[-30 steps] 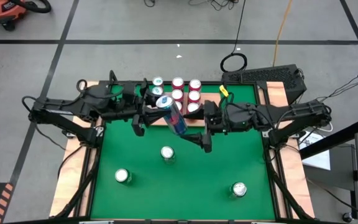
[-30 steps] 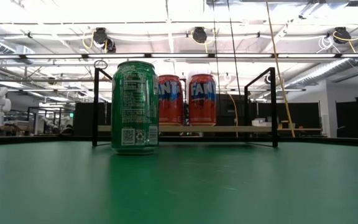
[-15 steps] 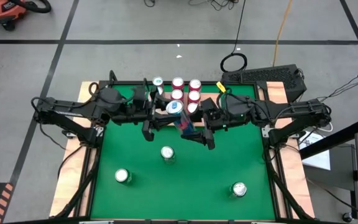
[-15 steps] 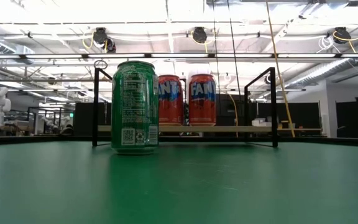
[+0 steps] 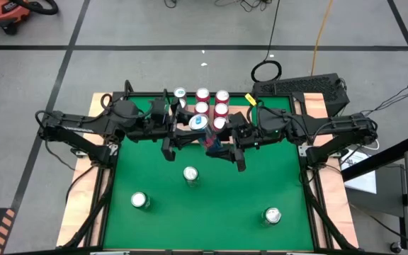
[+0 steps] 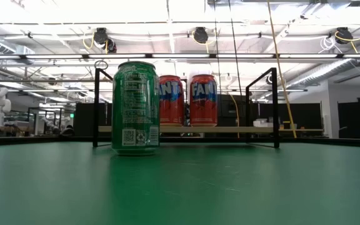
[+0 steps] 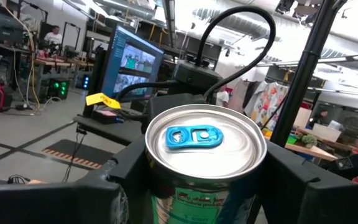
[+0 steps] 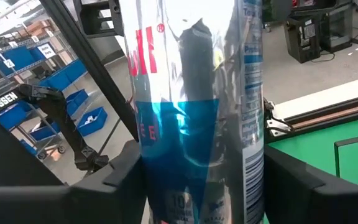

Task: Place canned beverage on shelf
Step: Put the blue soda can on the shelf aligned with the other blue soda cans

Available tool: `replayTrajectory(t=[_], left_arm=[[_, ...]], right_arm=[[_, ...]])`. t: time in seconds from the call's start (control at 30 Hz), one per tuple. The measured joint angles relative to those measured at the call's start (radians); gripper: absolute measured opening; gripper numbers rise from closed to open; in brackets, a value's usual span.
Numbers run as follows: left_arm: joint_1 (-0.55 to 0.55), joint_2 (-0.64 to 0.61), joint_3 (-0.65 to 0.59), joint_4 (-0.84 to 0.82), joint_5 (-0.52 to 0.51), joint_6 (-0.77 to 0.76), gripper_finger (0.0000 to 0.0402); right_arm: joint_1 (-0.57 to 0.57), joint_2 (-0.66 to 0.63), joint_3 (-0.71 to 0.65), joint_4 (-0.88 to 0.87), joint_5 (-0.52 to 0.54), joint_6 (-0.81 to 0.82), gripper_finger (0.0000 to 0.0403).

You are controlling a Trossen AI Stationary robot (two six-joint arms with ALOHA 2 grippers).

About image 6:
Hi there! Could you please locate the red soda can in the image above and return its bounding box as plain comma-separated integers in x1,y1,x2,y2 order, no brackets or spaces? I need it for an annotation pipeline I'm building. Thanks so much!
189,74,218,128
159,74,186,127

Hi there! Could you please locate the green soda can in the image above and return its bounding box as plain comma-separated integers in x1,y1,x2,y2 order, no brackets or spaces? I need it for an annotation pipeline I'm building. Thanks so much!
111,61,161,157

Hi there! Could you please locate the black equipment box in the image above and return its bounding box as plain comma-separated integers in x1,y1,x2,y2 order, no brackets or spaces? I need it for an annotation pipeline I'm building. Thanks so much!
217,94,249,128

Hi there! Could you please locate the black ceiling-hung device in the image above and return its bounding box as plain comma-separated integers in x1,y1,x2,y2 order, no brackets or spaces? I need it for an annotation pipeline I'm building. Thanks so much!
193,26,209,45
334,27,354,45
92,27,118,54

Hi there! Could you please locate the white box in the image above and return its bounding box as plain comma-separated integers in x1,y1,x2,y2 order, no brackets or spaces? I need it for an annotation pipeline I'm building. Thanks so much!
253,117,274,128

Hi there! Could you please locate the black partition panel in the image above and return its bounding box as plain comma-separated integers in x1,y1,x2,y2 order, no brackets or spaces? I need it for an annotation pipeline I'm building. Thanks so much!
73,102,114,138
257,102,324,129

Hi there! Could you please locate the green table mat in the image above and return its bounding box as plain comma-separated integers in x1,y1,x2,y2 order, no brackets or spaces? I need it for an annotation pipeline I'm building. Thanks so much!
0,142,360,225

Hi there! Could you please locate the wooden workbench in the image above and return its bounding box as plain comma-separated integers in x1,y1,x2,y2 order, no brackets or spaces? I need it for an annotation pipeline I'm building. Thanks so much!
279,127,325,133

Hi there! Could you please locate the black cabinet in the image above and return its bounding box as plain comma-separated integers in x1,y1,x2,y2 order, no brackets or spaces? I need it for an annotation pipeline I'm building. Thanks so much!
337,97,360,140

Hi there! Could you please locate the yellow floor cable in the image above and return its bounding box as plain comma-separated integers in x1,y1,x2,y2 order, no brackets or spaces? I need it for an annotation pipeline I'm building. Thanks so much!
228,92,241,139
266,0,298,139

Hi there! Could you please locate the black wire ring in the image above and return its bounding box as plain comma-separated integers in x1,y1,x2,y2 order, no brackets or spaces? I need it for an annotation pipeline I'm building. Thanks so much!
94,59,109,71

